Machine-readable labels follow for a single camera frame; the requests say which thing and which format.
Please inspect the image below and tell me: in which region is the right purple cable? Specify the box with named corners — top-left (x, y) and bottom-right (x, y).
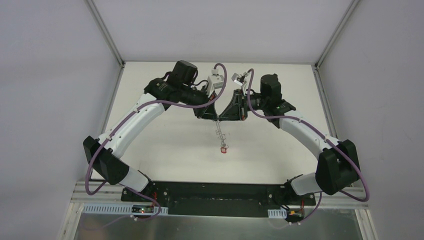
top-left (245, 68), bottom-right (371, 229)

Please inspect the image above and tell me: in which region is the white cable duct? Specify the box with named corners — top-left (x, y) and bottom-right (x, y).
top-left (267, 208), bottom-right (287, 219)
top-left (82, 203), bottom-right (169, 216)

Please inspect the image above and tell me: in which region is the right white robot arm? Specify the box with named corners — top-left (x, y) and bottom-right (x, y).
top-left (218, 72), bottom-right (360, 205)

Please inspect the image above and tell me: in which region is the aluminium frame rail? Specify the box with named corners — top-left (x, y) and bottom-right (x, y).
top-left (71, 180), bottom-right (125, 204)

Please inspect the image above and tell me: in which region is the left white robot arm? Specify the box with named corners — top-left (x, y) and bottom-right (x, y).
top-left (83, 60), bottom-right (228, 203)

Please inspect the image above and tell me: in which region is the right white cable duct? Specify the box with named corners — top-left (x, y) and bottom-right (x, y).
top-left (267, 208), bottom-right (287, 219)

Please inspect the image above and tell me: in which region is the metal key ring disc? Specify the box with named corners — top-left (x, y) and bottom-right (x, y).
top-left (215, 121), bottom-right (229, 149)

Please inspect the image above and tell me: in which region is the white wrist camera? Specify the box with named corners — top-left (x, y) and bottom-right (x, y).
top-left (206, 74), bottom-right (224, 97)
top-left (231, 72), bottom-right (249, 94)

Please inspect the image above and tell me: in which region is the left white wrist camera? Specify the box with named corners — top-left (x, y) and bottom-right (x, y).
top-left (206, 74), bottom-right (224, 97)

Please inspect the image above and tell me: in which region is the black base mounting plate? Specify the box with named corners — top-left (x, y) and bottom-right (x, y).
top-left (142, 181), bottom-right (316, 218)

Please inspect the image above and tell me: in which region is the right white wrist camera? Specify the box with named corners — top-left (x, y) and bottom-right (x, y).
top-left (231, 72), bottom-right (249, 94)

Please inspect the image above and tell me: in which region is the left white cable duct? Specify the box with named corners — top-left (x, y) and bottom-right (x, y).
top-left (82, 203), bottom-right (169, 216)

